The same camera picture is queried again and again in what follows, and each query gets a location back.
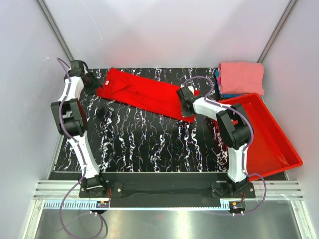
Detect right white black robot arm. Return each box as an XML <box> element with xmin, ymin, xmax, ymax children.
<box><xmin>176</xmin><ymin>86</ymin><xmax>254</xmax><ymax>196</ymax></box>

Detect black marble pattern mat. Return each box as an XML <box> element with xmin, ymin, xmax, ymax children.
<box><xmin>53</xmin><ymin>68</ymin><xmax>228</xmax><ymax>172</ymax></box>

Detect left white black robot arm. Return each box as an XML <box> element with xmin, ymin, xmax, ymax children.
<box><xmin>50</xmin><ymin>57</ymin><xmax>107</xmax><ymax>198</ymax></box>

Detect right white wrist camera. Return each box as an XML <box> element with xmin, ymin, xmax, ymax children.
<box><xmin>188</xmin><ymin>86</ymin><xmax>195</xmax><ymax>94</ymax></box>

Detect red t shirt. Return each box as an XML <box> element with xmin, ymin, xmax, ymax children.
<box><xmin>96</xmin><ymin>68</ymin><xmax>195</xmax><ymax>123</ymax></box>

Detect grey slotted cable duct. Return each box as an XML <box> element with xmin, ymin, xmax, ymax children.
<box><xmin>44</xmin><ymin>200</ymin><xmax>245</xmax><ymax>211</ymax></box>

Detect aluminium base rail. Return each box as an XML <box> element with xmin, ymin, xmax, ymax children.
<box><xmin>33</xmin><ymin>180</ymin><xmax>303</xmax><ymax>201</ymax></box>

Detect red plastic bin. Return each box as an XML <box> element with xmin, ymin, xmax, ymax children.
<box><xmin>221</xmin><ymin>94</ymin><xmax>303</xmax><ymax>178</ymax></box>

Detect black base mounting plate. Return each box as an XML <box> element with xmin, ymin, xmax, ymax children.
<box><xmin>87</xmin><ymin>172</ymin><xmax>256</xmax><ymax>199</ymax></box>

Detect right aluminium frame post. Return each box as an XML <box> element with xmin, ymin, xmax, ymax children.
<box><xmin>257</xmin><ymin>0</ymin><xmax>299</xmax><ymax>63</ymax></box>

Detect aluminium frame post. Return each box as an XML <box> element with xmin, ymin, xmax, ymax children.
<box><xmin>35</xmin><ymin>0</ymin><xmax>75</xmax><ymax>66</ymax></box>
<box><xmin>257</xmin><ymin>0</ymin><xmax>299</xmax><ymax>63</ymax></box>

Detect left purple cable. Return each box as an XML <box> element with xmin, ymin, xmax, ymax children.
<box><xmin>56</xmin><ymin>57</ymin><xmax>109</xmax><ymax>237</ymax></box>

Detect left aluminium frame post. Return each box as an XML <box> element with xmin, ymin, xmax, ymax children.
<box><xmin>35</xmin><ymin>0</ymin><xmax>75</xmax><ymax>66</ymax></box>

